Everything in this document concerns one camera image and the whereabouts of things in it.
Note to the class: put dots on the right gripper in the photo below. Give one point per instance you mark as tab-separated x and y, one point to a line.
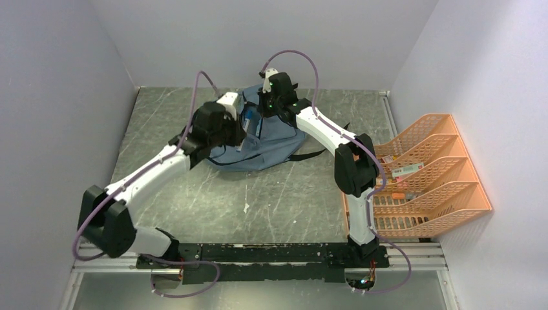
261	97

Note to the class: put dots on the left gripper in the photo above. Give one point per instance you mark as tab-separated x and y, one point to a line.
238	134

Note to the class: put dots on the blue student backpack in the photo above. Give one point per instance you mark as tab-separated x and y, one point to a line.
268	141

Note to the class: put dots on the blue capped marker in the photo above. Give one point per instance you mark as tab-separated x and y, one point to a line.
245	126

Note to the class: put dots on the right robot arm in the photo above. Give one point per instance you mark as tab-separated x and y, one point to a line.
355	171

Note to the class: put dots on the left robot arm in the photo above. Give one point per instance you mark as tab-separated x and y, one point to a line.
107	216

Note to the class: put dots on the orange desk organizer tray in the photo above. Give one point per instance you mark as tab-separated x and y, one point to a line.
345	212

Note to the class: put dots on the teal box in rack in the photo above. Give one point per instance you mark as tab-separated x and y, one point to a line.
401	172

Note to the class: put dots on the orange plastic file rack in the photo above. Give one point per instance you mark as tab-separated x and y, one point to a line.
445	194

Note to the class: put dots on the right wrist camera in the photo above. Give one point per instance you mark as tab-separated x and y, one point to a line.
267	84

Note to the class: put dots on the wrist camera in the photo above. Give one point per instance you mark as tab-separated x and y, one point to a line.
233	103
267	84

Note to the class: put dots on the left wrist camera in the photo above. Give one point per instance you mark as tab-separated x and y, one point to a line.
233	103

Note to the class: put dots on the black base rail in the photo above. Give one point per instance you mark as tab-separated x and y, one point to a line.
208	271

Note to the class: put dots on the aluminium frame rail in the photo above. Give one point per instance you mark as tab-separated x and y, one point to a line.
419	256

